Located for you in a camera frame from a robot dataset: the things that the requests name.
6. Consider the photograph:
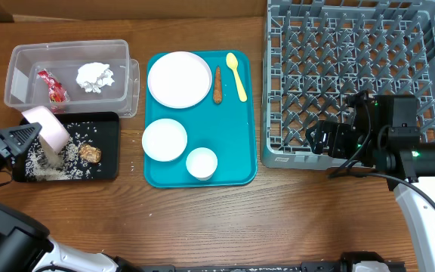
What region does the large white plate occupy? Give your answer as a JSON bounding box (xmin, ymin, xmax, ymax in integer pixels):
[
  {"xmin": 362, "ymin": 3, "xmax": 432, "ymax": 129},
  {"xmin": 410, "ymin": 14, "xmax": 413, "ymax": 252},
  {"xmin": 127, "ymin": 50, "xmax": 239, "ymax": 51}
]
[{"xmin": 147, "ymin": 51, "xmax": 212, "ymax": 109}]

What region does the brown carrot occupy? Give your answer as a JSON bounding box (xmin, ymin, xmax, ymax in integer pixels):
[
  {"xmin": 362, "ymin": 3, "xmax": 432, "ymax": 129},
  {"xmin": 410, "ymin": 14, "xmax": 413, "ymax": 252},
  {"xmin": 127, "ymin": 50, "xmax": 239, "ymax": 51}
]
[{"xmin": 213, "ymin": 66, "xmax": 223, "ymax": 104}]

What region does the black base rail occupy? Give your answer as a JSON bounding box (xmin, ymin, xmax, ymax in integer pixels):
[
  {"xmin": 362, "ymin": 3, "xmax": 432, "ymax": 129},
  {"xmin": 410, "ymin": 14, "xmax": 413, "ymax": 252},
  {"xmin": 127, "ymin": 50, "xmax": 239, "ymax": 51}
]
[{"xmin": 126, "ymin": 252, "xmax": 407, "ymax": 272}]

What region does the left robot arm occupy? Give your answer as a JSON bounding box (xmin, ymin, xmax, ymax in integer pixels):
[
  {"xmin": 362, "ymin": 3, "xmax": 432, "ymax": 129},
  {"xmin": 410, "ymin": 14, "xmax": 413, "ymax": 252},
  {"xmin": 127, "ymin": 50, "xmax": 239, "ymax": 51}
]
[{"xmin": 0, "ymin": 106, "xmax": 139, "ymax": 272}]

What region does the grey dishwasher rack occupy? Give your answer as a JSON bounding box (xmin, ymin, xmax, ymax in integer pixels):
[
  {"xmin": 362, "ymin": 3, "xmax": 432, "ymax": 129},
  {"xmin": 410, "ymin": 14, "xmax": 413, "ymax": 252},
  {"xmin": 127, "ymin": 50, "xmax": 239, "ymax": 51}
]
[{"xmin": 261, "ymin": 0, "xmax": 435, "ymax": 170}]

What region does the yellow plastic spoon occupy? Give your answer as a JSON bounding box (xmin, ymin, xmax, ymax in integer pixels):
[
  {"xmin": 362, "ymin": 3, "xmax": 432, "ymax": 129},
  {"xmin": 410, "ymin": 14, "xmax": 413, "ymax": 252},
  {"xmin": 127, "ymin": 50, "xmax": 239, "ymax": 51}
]
[{"xmin": 226, "ymin": 52, "xmax": 248, "ymax": 102}]

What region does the white bowl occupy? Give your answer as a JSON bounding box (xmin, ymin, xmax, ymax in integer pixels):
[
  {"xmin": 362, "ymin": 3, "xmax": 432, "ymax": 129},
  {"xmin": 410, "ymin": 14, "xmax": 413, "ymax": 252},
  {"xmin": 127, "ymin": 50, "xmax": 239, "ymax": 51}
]
[{"xmin": 142, "ymin": 119, "xmax": 187, "ymax": 162}]

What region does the brown food scrap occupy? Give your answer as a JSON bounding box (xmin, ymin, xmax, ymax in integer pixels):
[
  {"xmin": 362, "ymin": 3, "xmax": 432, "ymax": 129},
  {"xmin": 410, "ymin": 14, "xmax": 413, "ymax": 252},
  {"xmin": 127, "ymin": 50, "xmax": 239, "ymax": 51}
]
[{"xmin": 79, "ymin": 144, "xmax": 102, "ymax": 163}]

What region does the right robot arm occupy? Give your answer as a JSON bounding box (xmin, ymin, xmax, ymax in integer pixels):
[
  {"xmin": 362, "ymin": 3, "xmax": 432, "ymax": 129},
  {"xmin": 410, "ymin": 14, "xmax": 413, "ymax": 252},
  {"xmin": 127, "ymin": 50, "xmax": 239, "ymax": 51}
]
[{"xmin": 306, "ymin": 91, "xmax": 435, "ymax": 271}]

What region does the clear plastic bin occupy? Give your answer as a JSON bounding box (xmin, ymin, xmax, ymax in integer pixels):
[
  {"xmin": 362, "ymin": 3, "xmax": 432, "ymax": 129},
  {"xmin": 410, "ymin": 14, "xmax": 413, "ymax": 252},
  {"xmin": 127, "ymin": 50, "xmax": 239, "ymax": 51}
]
[{"xmin": 4, "ymin": 39, "xmax": 140, "ymax": 118}]

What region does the black tray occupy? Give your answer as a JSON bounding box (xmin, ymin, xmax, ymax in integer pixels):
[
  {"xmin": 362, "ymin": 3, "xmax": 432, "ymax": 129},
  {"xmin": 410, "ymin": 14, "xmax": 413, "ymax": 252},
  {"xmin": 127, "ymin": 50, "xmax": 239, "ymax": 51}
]
[{"xmin": 13, "ymin": 112, "xmax": 120, "ymax": 182}]

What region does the spilled rice pile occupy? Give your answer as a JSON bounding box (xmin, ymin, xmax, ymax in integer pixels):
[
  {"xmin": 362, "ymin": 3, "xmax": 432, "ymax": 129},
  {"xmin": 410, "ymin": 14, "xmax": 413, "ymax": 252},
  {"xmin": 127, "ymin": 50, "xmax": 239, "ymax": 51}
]
[{"xmin": 24, "ymin": 132, "xmax": 102, "ymax": 181}]

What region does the teal serving tray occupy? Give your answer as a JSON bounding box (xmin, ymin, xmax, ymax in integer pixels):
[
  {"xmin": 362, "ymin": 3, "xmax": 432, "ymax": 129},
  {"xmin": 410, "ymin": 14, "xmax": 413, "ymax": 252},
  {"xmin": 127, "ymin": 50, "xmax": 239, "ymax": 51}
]
[{"xmin": 143, "ymin": 50, "xmax": 258, "ymax": 188}]

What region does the white napkin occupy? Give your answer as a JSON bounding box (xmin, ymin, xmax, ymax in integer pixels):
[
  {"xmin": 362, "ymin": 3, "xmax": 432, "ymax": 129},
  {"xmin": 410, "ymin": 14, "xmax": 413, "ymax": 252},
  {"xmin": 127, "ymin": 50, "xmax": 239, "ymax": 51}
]
[{"xmin": 76, "ymin": 62, "xmax": 115, "ymax": 94}]

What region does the pink bowl with rice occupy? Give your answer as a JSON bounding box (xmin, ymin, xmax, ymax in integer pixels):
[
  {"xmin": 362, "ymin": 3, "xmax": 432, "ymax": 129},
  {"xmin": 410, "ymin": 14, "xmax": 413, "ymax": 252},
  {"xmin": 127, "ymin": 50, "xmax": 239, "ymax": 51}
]
[{"xmin": 22, "ymin": 106, "xmax": 70, "ymax": 153}]

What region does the red snack wrapper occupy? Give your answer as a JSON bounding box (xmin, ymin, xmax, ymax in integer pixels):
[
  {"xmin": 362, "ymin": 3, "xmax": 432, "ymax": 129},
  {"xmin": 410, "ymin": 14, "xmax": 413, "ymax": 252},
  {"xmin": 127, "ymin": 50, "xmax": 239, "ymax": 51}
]
[{"xmin": 38, "ymin": 70, "xmax": 70, "ymax": 113}]

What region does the white cup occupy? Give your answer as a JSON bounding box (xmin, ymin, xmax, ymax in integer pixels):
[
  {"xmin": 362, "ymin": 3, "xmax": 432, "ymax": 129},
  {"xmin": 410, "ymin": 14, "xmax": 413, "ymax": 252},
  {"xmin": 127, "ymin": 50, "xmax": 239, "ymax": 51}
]
[{"xmin": 186, "ymin": 147, "xmax": 218, "ymax": 181}]

